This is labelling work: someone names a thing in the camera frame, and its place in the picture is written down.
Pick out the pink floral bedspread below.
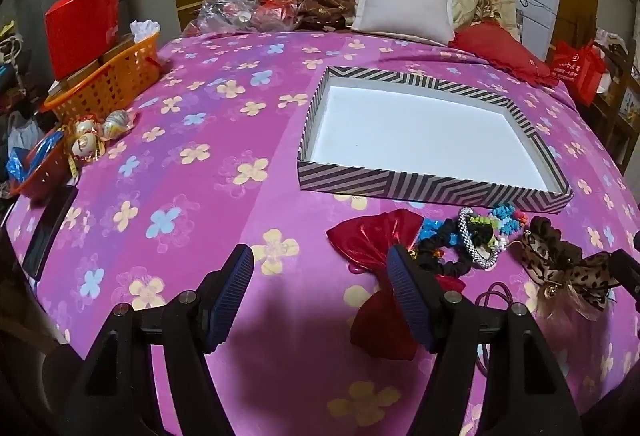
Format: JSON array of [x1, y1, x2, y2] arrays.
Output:
[[37, 32, 639, 435]]

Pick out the leopard print bow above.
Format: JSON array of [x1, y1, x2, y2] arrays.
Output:
[[518, 216, 620, 321]]

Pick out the painted egg ornaments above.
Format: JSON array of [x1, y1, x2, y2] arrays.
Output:
[[67, 110, 136, 163]]

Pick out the white tissue paper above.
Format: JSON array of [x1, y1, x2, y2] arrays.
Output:
[[129, 20, 160, 44]]

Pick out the blue flower bead bracelet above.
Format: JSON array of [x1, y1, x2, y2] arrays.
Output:
[[418, 202, 531, 247]]

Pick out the white small pillow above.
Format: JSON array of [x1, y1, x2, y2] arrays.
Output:
[[352, 0, 454, 44]]

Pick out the black tablet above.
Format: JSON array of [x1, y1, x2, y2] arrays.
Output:
[[22, 185, 78, 282]]

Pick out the red small basket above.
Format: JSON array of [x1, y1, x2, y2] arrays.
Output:
[[6, 127, 70, 203]]

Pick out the clear plastic bag clutter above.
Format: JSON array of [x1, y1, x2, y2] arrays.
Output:
[[182, 0, 302, 37]]

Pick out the silver grey braided bracelet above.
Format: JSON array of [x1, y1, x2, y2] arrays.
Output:
[[456, 206, 504, 271]]

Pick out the red shopping bag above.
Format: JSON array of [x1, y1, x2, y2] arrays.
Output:
[[550, 40, 606, 106]]

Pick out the orange plastic basket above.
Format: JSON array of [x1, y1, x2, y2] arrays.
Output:
[[39, 32, 162, 123]]

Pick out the red cushion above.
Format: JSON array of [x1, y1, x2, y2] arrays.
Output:
[[449, 21, 558, 88]]

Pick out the striped shallow cardboard box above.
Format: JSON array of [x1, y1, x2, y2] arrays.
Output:
[[297, 66, 574, 214]]

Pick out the maroon hair tie pink charm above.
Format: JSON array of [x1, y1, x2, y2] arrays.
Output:
[[473, 281, 516, 380]]

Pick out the black scrunchie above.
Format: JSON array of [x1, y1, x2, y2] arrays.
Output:
[[414, 218, 472, 278]]

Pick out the red gift bag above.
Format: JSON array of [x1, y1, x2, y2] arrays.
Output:
[[44, 0, 119, 80]]

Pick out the red satin bow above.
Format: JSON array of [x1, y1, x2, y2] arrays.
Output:
[[326, 209, 465, 361]]

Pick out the wooden shelf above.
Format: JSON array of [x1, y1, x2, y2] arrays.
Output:
[[587, 39, 639, 175]]

